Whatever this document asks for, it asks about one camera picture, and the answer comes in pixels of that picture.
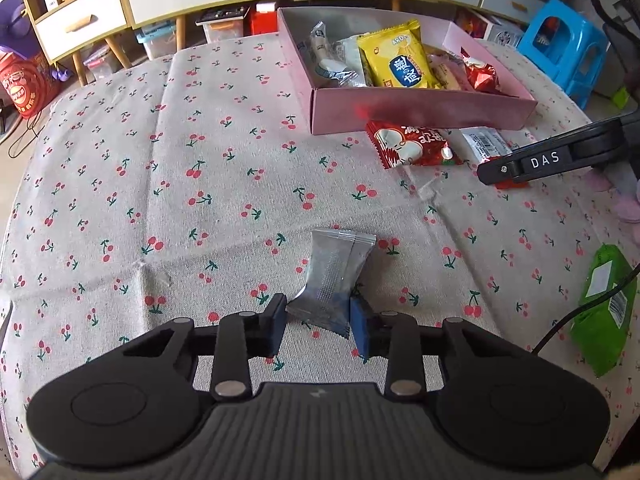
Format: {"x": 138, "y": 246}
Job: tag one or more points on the cherry print tablecloth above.
{"x": 200, "y": 200}

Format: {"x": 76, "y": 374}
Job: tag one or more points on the clear storage box black lid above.
{"x": 222, "y": 24}

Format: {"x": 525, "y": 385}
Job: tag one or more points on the white drawer cabinet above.
{"x": 125, "y": 10}

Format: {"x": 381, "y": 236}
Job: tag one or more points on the red foil snack packet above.
{"x": 481, "y": 72}

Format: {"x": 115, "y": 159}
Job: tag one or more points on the red cartoon snack packet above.
{"x": 410, "y": 142}

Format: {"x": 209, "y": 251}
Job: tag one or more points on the purple bag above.
{"x": 17, "y": 22}

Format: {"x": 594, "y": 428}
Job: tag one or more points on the purple dumbbell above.
{"x": 62, "y": 75}

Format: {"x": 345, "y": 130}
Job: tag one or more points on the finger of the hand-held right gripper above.
{"x": 530, "y": 162}

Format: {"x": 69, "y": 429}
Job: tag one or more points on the clear storage box pink contents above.
{"x": 101, "y": 62}

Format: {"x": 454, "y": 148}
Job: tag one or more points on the red cartoon face bag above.
{"x": 25, "y": 90}

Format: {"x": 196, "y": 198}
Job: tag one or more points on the pink slipper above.
{"x": 598, "y": 181}
{"x": 627, "y": 207}

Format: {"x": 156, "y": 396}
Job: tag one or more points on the green snack packet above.
{"x": 602, "y": 310}

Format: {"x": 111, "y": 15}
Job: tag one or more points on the silver foil snack packet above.
{"x": 332, "y": 280}

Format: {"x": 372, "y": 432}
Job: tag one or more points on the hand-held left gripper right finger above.
{"x": 361, "y": 325}

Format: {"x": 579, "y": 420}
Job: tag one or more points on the long white grey snack packet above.
{"x": 345, "y": 78}

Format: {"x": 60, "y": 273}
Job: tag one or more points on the blue lid storage box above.
{"x": 156, "y": 41}

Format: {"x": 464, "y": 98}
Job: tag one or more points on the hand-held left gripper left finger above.
{"x": 275, "y": 325}

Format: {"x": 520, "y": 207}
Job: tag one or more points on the clear pink nougat packet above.
{"x": 447, "y": 72}

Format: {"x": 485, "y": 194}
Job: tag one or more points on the black stand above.
{"x": 605, "y": 15}

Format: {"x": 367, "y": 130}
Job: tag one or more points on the colourful toy box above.
{"x": 505, "y": 34}

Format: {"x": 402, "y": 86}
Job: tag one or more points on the red cardboard box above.
{"x": 263, "y": 19}

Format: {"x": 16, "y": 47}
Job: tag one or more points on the yellow biscuit packet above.
{"x": 397, "y": 57}

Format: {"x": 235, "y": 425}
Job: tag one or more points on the green plastic item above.
{"x": 620, "y": 97}

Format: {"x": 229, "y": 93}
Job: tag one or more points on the blue plastic stool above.
{"x": 565, "y": 45}

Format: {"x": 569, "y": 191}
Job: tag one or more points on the pink cardboard box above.
{"x": 415, "y": 105}

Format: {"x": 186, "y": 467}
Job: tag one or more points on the white barcode snack packet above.
{"x": 487, "y": 142}

